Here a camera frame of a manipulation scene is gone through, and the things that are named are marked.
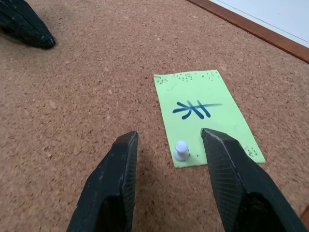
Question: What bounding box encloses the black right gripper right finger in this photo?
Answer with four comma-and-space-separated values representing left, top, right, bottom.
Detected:
200, 128, 308, 232

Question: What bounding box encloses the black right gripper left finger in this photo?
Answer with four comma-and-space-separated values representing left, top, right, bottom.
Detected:
66, 130, 139, 232

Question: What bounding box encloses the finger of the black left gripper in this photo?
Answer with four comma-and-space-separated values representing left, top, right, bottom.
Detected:
0, 0, 56, 50

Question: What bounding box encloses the green paper note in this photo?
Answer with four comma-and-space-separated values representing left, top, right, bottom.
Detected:
154, 70, 266, 169

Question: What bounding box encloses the white pushpin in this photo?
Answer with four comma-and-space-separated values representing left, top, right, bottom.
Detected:
173, 140, 190, 162

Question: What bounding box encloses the cork board with wooden frame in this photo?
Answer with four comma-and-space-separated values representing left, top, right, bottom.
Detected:
0, 0, 309, 232

